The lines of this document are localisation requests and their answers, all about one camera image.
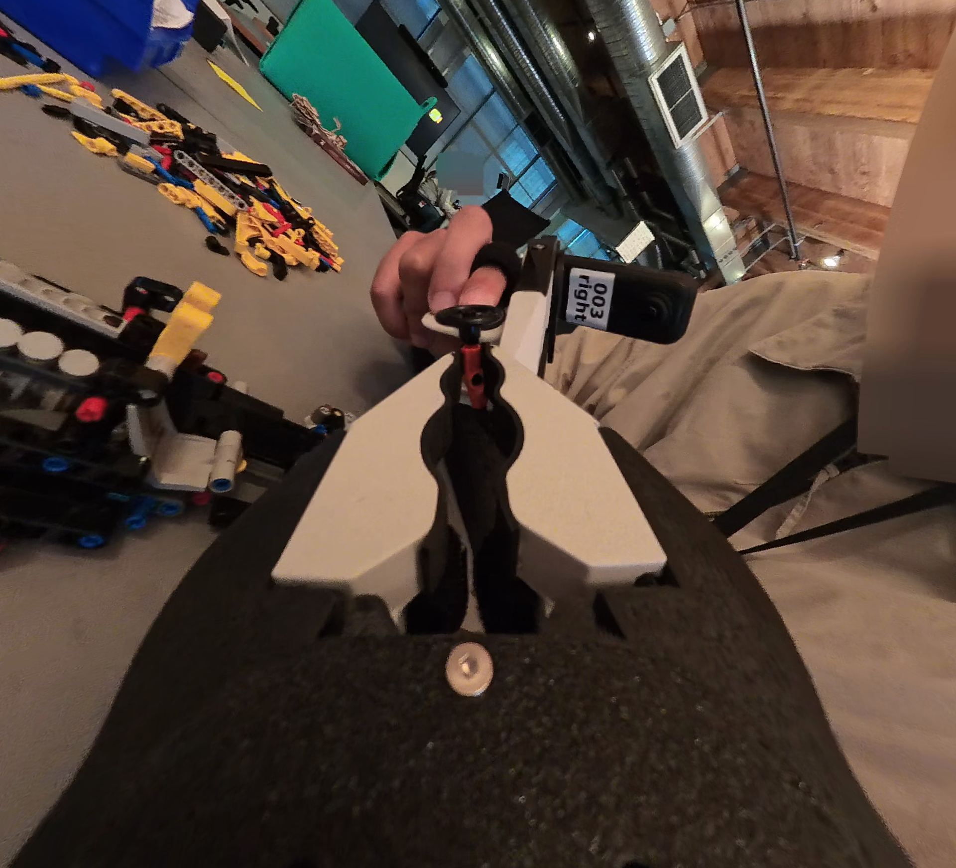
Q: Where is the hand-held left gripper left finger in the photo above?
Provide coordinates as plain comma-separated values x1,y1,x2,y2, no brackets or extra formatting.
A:
270,351,469,633

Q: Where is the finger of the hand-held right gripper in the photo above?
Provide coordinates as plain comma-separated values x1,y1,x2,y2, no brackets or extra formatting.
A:
497,289,555,377
420,311,510,348

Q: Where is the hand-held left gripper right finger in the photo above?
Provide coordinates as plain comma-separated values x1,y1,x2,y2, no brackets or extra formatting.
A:
480,346,668,631

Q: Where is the small black Lego subassembly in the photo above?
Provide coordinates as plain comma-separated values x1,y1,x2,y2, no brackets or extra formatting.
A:
435,304,510,350

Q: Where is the red brick connector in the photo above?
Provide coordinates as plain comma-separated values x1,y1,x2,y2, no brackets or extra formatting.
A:
459,344,488,410

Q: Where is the pile of building bricks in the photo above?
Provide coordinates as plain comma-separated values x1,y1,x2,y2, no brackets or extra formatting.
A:
0,24,346,280

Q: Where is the partly built toy car chassis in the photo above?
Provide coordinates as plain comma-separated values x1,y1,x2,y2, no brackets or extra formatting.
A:
0,259,352,549

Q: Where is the person's right hand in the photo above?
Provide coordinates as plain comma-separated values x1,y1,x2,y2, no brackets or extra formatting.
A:
369,205,524,355

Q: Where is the white air vent grille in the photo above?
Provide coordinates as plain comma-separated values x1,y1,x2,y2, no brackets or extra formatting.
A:
648,42,711,148

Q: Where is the brown wooden model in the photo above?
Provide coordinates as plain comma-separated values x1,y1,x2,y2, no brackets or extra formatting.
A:
290,93,370,185

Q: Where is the person's beige jacket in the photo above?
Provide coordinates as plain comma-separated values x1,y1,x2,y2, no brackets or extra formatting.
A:
549,270,956,868

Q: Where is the black monitor screen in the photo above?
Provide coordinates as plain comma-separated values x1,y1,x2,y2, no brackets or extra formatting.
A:
355,1,451,111

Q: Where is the yellow paper slip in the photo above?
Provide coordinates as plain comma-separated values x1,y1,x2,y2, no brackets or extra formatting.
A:
205,59,264,112

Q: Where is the black box device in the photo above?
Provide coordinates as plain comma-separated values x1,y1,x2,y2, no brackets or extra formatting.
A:
190,0,234,55

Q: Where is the black lanyard strap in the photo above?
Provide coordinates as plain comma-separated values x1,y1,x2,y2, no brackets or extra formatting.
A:
713,420,956,557

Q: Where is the silver ventilation duct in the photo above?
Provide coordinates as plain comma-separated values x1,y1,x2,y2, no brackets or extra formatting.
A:
538,0,748,286

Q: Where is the green tote with handle holes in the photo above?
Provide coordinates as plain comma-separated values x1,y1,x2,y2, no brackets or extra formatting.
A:
259,0,439,182

